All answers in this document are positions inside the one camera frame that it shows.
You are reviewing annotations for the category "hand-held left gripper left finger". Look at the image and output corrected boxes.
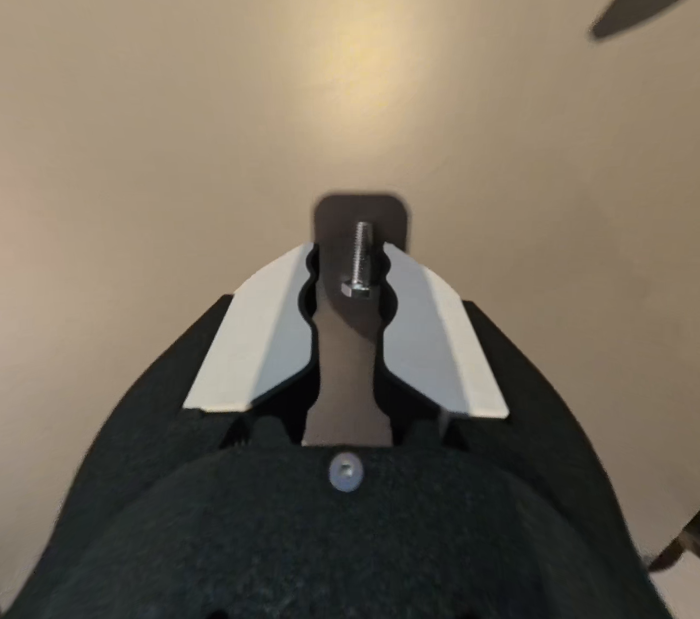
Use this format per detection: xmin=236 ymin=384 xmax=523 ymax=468
xmin=182 ymin=243 xmax=324 ymax=412

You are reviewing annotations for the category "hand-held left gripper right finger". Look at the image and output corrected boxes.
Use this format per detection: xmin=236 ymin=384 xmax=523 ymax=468
xmin=373 ymin=241 xmax=510 ymax=419

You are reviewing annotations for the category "silver hex bolt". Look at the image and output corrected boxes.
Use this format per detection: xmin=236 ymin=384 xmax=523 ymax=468
xmin=340 ymin=221 xmax=375 ymax=302

